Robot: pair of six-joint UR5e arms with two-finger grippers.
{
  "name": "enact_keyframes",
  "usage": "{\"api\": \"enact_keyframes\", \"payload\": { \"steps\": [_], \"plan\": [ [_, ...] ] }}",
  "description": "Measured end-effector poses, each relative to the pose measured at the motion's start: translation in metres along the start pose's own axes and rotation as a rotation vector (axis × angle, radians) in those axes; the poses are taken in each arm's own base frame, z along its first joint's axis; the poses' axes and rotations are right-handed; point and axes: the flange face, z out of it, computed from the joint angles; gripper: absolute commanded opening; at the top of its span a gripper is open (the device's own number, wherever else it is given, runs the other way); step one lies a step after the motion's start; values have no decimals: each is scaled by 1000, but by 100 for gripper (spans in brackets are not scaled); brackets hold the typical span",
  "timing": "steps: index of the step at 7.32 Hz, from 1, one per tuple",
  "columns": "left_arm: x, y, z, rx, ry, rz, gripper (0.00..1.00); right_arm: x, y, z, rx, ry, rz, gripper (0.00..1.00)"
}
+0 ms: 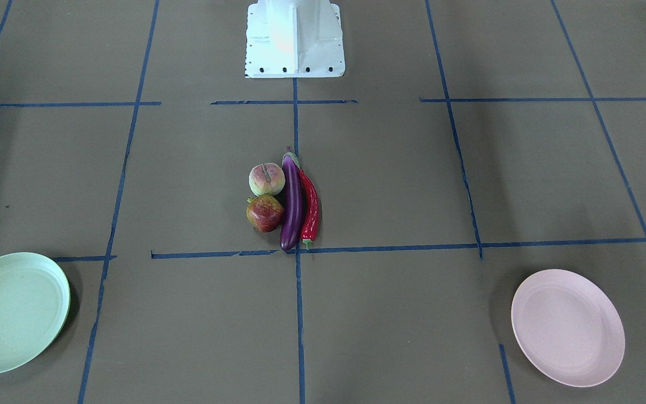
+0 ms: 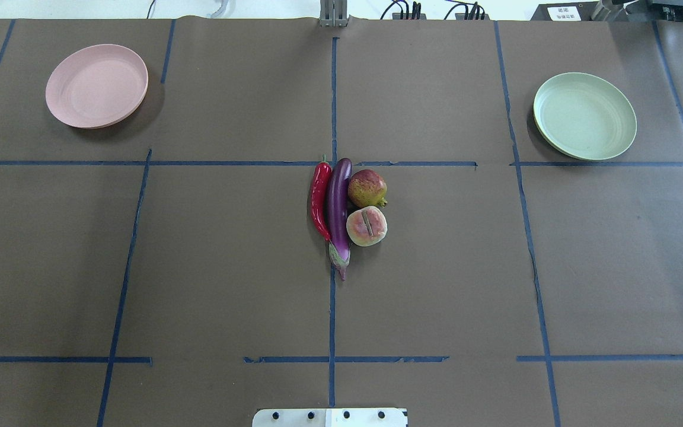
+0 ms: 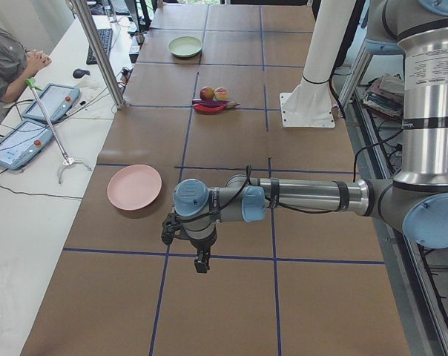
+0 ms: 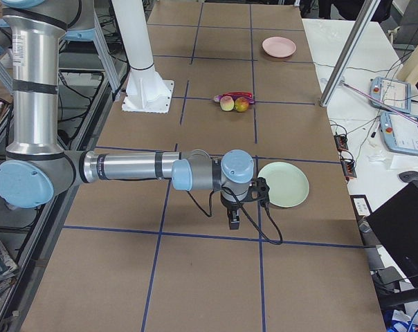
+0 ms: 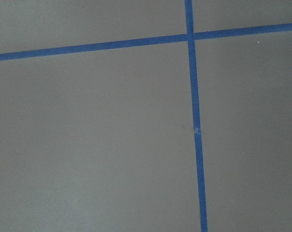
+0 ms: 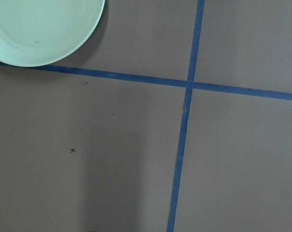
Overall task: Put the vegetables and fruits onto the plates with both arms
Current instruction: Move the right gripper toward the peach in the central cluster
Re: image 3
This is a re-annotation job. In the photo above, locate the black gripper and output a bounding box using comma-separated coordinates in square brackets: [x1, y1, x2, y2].
[190, 237, 216, 274]

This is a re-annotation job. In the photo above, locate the red chili pepper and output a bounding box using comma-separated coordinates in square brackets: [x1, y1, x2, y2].
[193, 104, 227, 115]

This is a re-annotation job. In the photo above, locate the purple eggplant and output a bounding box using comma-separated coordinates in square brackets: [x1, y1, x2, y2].
[192, 99, 240, 109]

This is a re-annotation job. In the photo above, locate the pink peach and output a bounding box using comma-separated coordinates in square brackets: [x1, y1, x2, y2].
[214, 87, 229, 101]

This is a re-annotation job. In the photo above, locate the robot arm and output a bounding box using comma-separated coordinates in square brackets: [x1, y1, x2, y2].
[162, 1, 448, 273]

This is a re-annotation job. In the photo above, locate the brown paper table cover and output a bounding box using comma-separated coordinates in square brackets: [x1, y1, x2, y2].
[22, 4, 409, 355]

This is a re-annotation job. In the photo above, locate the pink plate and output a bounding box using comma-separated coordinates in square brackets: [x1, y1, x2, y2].
[107, 165, 162, 211]

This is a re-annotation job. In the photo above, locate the near teach pendant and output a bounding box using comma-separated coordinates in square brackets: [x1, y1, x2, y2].
[0, 119, 53, 171]

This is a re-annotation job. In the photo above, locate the teach pendant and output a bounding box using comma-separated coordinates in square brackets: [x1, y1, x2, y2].
[22, 83, 80, 123]
[0, 119, 53, 171]

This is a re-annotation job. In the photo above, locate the green plate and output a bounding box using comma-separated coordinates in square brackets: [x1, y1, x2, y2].
[168, 36, 202, 58]

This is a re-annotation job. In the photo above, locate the far teach pendant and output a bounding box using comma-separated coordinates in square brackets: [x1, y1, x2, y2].
[22, 83, 80, 123]

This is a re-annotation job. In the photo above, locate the black computer mouse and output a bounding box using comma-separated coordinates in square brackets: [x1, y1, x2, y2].
[72, 68, 90, 79]

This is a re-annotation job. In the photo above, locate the black keyboard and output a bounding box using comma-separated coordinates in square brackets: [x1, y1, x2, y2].
[85, 28, 113, 65]

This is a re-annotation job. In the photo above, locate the reacher grabber stick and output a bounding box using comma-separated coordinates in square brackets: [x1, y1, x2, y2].
[25, 77, 92, 185]

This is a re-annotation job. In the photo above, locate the stack of magazines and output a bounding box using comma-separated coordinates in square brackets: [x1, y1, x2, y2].
[362, 73, 404, 117]

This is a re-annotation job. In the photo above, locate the seated person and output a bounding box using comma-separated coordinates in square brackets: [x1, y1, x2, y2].
[0, 27, 52, 104]

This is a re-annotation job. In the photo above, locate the aluminium frame post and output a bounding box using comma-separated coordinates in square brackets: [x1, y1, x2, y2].
[70, 0, 125, 110]

